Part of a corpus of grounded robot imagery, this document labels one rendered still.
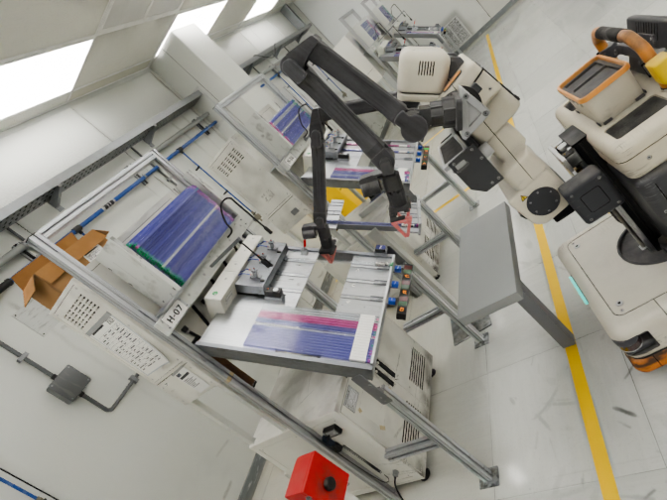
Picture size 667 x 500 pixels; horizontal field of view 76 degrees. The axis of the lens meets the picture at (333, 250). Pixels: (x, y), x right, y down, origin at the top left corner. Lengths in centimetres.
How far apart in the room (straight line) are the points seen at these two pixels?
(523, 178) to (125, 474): 273
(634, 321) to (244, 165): 230
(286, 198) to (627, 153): 211
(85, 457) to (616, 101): 306
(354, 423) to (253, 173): 178
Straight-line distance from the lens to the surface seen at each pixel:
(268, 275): 195
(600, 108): 154
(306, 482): 144
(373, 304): 183
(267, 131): 292
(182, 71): 522
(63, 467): 307
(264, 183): 297
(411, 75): 140
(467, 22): 916
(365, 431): 195
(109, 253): 185
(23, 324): 326
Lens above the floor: 150
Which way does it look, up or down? 15 degrees down
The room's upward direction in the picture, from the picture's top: 48 degrees counter-clockwise
